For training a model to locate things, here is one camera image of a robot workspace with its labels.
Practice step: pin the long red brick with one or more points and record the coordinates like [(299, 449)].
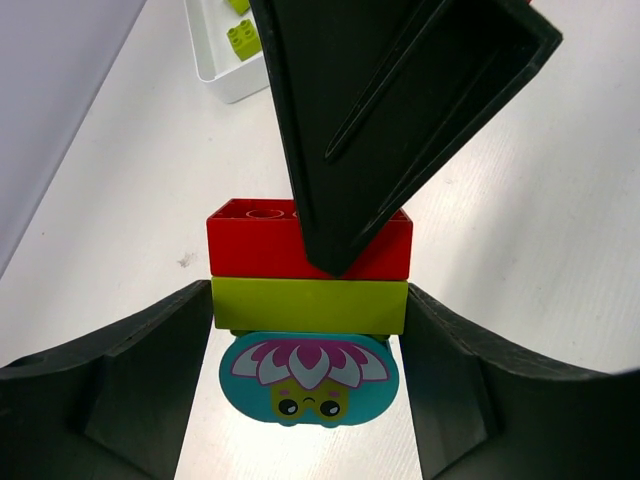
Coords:
[(261, 238)]

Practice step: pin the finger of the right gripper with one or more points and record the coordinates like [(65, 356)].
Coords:
[(374, 97)]

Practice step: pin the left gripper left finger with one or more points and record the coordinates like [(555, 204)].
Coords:
[(112, 404)]

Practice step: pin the green curved brick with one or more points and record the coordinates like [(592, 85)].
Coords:
[(240, 6)]

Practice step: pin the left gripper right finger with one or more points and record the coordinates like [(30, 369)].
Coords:
[(484, 407)]

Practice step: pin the teal flower face brick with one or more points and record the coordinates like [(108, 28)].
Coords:
[(309, 378)]

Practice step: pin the green square brick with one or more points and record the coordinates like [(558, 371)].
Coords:
[(244, 40)]

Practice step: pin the white compartment sorting tray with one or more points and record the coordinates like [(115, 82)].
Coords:
[(218, 66)]

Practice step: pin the long green brick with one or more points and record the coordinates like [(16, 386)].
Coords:
[(296, 305)]

